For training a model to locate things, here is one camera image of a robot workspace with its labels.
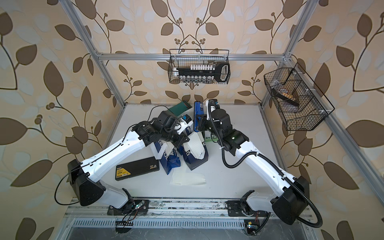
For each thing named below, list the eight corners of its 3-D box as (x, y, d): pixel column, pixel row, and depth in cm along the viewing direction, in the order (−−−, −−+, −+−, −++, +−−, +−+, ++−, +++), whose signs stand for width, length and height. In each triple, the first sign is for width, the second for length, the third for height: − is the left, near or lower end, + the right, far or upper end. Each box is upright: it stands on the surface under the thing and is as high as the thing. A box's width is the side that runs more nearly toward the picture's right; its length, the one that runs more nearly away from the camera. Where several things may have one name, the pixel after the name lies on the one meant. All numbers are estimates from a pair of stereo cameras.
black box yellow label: (118, 181, 86) (115, 179, 83) (119, 167, 91) (116, 165, 88) (159, 170, 90) (158, 168, 87) (158, 158, 95) (156, 155, 92)
